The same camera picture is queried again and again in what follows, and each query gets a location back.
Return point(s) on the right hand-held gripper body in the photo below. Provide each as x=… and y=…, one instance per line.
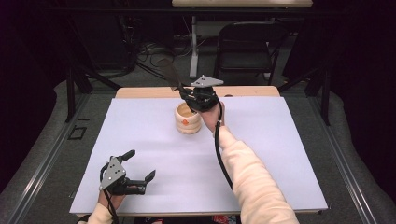
x=204, y=93

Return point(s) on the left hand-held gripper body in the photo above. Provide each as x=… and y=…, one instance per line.
x=112, y=174

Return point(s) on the cream ribbed cup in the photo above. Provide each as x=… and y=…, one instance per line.
x=186, y=123

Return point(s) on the person's left hand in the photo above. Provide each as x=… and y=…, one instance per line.
x=113, y=199

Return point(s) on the person's right hand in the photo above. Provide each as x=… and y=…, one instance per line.
x=210, y=119

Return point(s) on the white table mat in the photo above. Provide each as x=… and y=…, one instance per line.
x=155, y=155

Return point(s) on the white table leg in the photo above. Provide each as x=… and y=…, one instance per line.
x=194, y=56

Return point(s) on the wooden table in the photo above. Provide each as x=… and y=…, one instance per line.
x=146, y=92

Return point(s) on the person's dark printed clothing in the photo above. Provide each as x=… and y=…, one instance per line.
x=186, y=220

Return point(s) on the black folding chair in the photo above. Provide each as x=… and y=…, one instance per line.
x=246, y=53

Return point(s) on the black metal stand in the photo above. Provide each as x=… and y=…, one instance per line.
x=71, y=93
x=325, y=93

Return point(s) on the aluminium floor rail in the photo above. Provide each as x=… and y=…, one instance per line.
x=342, y=161
x=43, y=161

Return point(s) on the black horizontal frame bar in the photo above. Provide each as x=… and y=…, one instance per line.
x=186, y=11

